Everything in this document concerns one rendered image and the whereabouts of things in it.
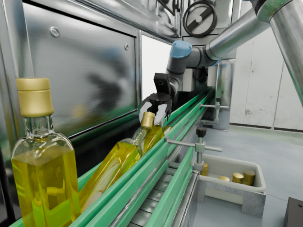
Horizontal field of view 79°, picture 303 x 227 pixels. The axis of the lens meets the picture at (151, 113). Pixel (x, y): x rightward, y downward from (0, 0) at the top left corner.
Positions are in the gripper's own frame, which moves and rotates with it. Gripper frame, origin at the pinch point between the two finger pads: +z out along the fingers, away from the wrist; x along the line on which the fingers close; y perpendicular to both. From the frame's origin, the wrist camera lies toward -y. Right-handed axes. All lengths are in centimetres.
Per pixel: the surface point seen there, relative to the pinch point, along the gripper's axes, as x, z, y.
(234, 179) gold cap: -28.4, -3.9, 24.6
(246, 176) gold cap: -32.4, -7.0, 25.2
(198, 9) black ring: 0, -101, -13
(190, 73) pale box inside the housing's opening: 2, -96, 30
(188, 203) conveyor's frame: -15.2, 17.3, 8.1
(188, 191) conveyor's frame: -14.7, 13.8, 9.3
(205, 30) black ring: -7, -95, -2
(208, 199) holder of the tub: -20.4, 5.4, 25.1
